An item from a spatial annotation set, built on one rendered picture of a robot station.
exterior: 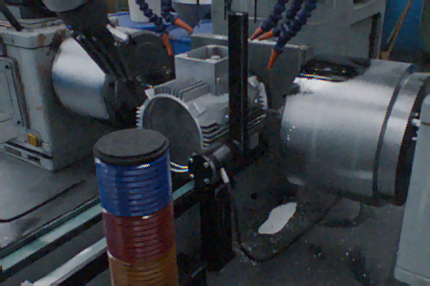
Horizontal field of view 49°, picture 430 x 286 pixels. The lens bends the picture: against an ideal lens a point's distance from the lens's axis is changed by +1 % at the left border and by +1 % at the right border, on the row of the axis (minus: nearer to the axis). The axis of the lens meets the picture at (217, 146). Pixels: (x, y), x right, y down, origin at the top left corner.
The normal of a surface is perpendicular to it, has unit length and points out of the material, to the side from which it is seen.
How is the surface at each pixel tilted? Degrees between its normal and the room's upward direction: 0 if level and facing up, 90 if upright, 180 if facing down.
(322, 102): 54
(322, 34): 90
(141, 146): 0
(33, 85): 89
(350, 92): 43
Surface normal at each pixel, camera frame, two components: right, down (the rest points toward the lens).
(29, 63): -0.58, 0.34
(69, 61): -0.50, -0.18
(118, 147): -0.02, -0.91
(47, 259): 0.82, 0.22
